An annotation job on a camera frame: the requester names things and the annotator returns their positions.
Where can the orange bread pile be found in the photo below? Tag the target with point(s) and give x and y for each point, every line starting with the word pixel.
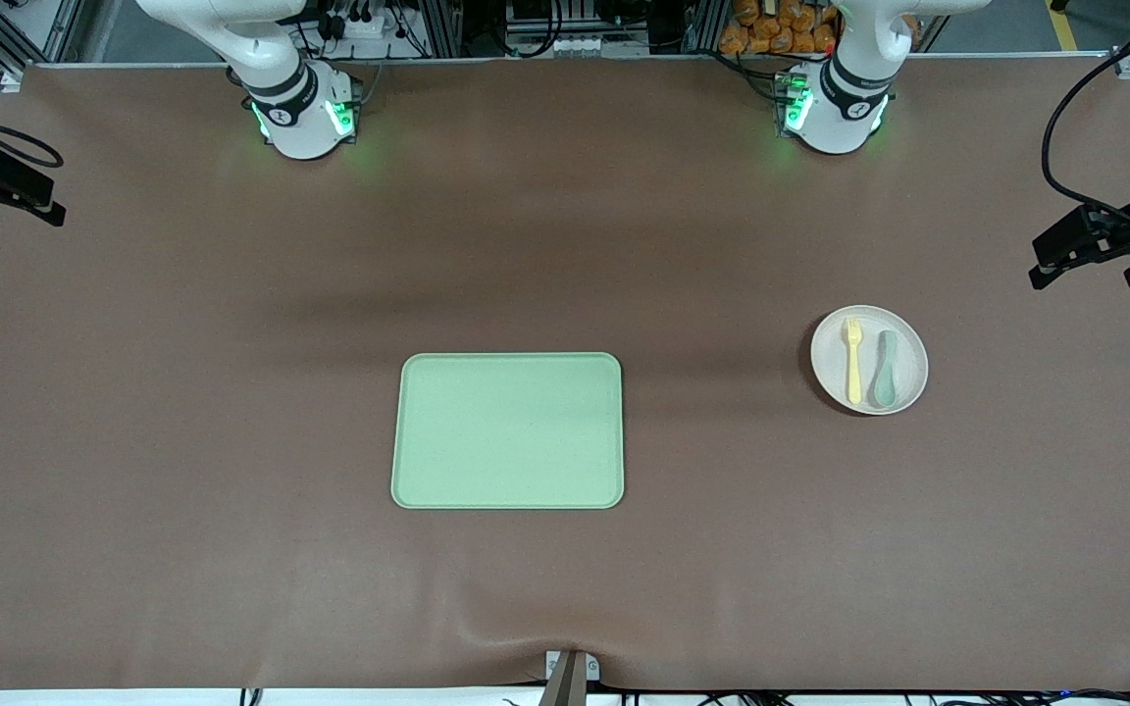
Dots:
pixel 781 25

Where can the light green rectangular tray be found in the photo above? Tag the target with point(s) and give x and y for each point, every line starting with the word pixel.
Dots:
pixel 506 431

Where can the yellow plastic fork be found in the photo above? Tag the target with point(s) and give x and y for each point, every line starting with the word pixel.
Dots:
pixel 854 368

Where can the white connector strip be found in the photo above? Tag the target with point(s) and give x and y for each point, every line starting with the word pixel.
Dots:
pixel 565 45

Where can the white power strip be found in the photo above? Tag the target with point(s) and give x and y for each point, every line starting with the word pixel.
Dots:
pixel 369 25

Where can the teal green plastic spoon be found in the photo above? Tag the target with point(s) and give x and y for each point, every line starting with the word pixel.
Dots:
pixel 885 378

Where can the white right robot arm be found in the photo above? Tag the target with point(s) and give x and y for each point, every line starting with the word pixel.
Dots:
pixel 295 108

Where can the round beige plate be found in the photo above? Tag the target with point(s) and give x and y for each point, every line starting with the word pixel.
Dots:
pixel 918 365

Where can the grey metal bracket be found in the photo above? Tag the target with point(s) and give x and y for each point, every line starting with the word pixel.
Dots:
pixel 592 669

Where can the brown table cover mat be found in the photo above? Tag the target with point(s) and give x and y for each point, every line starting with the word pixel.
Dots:
pixel 231 441

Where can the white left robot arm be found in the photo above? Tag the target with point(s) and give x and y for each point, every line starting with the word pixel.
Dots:
pixel 849 98

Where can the brown camera pole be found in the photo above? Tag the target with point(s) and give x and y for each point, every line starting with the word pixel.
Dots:
pixel 565 686

